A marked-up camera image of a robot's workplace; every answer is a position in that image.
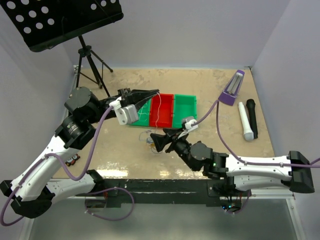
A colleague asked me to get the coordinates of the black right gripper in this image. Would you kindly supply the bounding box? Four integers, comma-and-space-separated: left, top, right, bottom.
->
150, 127, 198, 172

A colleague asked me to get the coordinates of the white wire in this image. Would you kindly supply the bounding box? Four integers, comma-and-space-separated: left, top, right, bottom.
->
138, 92, 162, 129

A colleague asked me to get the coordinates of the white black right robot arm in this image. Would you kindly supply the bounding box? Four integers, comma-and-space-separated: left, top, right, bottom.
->
150, 128, 315, 197

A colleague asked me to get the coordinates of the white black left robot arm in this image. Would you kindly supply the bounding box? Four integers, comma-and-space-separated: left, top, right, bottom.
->
0, 87, 160, 219

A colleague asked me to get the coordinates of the left green plastic bin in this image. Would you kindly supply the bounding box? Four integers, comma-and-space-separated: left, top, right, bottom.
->
130, 100, 151, 127

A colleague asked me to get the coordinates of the green plastic bin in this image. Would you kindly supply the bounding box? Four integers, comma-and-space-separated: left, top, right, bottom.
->
172, 94, 198, 128
130, 100, 151, 127

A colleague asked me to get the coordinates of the red plastic bin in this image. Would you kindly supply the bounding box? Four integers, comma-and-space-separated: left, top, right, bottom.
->
149, 93, 174, 128

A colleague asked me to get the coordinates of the right green plastic bin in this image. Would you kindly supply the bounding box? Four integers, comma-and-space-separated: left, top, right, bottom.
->
172, 94, 198, 128

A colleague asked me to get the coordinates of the purple metronome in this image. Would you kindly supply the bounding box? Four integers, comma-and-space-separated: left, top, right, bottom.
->
218, 69, 245, 106

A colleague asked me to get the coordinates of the white microphone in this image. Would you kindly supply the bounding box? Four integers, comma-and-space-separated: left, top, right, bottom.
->
238, 102, 254, 142

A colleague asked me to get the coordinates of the black microphone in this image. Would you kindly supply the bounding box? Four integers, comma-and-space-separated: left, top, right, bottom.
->
246, 99, 258, 139

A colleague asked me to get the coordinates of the black music stand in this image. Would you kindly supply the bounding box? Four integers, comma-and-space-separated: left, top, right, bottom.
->
0, 0, 124, 99

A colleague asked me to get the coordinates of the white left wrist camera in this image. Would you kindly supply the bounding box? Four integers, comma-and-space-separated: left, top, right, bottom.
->
109, 98, 139, 125

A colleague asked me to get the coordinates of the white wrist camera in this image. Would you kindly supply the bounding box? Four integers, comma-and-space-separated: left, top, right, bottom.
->
109, 98, 139, 125
181, 116, 198, 132

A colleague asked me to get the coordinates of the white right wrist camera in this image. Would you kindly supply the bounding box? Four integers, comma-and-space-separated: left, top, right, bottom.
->
181, 116, 198, 132

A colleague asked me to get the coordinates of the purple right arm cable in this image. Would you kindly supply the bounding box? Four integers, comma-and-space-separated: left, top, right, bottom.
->
192, 99, 320, 167

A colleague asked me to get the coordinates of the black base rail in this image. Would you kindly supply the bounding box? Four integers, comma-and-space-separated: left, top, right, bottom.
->
92, 178, 251, 208

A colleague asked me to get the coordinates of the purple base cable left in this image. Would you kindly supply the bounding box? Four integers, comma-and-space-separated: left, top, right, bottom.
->
84, 184, 136, 221

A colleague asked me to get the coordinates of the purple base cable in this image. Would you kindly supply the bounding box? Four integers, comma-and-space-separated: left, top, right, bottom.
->
84, 184, 136, 221
222, 187, 252, 215

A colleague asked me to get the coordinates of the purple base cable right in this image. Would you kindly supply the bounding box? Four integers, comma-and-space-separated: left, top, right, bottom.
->
222, 187, 252, 215

